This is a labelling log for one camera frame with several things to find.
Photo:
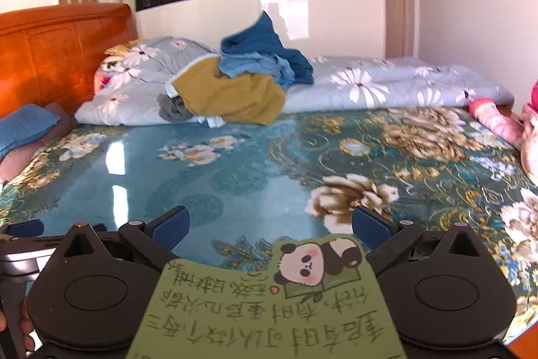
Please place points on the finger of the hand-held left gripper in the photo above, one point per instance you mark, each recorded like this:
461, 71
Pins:
25, 228

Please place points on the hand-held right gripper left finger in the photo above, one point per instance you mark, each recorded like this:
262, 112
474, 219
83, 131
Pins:
170, 227

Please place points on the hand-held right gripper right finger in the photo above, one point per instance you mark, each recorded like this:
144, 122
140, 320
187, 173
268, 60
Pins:
372, 227

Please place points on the dark blue fleece jacket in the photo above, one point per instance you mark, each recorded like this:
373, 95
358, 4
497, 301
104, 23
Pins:
260, 41

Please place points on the person's left hand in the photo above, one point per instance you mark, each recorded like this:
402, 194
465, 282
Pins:
27, 327

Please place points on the brown pillow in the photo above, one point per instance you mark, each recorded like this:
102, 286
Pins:
21, 164

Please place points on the teal floral blanket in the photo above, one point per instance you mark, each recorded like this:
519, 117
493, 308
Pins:
235, 174

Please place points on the blue pillow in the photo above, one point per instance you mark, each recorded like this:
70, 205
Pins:
25, 127

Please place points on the pale blue white garment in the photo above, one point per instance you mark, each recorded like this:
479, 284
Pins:
212, 121

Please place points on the green panda note card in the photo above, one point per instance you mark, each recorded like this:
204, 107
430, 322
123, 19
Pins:
252, 312

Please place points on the grey garment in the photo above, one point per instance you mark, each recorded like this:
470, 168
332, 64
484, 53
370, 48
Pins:
172, 108

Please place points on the grey floral quilt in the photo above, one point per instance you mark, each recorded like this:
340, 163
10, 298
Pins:
378, 85

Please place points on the mustard yellow garment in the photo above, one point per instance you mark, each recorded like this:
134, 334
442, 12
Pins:
243, 98

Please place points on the colourful printed pillow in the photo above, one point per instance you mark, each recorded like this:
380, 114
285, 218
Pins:
103, 79

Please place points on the pink floral quilt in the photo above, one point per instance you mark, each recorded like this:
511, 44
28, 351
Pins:
496, 119

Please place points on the orange wooden headboard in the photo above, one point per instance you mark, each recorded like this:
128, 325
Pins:
54, 52

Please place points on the light blue garment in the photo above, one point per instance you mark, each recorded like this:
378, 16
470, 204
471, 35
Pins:
248, 65

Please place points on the red pink cloth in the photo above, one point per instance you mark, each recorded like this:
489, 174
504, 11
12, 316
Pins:
534, 94

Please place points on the beige door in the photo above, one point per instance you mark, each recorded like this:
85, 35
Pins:
397, 5

